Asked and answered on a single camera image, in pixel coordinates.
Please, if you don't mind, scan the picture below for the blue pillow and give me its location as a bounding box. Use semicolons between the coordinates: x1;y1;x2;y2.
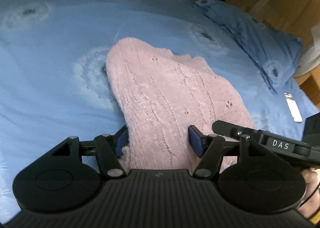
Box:
193;0;303;93

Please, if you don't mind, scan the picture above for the white remote control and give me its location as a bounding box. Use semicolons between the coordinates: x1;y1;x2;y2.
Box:
284;92;303;123

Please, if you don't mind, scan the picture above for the blue dandelion bed sheet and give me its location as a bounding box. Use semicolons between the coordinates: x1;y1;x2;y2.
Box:
1;0;318;224

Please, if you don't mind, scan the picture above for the pink knitted cardigan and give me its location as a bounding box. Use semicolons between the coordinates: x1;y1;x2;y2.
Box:
106;38;254;172

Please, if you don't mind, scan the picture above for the person's right hand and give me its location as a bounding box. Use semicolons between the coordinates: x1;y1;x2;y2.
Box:
298;169;319;225

